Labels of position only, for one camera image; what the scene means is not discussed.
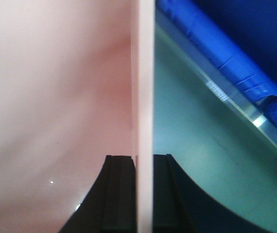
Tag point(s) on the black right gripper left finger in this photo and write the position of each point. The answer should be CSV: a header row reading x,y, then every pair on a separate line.
x,y
110,205

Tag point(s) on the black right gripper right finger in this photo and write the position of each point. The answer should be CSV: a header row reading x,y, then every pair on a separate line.
x,y
181,206

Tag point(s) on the pink plastic bin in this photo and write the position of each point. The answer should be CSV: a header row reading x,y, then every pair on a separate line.
x,y
76,84

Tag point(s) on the large blue crate upper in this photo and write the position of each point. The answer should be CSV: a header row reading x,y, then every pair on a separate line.
x,y
238,36

